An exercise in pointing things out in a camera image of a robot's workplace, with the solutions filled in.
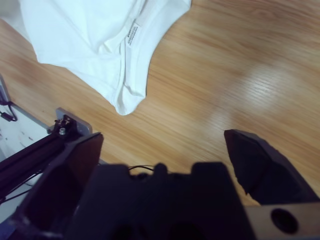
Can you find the dark camera post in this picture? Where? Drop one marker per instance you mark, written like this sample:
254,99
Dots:
25,160

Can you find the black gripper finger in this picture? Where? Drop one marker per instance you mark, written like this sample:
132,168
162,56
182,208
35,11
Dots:
265,170
67,180

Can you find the white t-shirt with black logo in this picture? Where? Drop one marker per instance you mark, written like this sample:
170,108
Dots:
87,45

